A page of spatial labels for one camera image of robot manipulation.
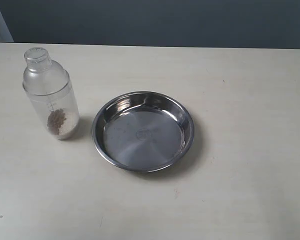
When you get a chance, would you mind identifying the clear plastic shaker bottle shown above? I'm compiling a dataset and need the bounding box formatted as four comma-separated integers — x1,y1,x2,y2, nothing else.
22,47,80,140

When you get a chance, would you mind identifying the round stainless steel tray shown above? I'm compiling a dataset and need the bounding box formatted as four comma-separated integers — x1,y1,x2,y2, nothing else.
91,91,195,173

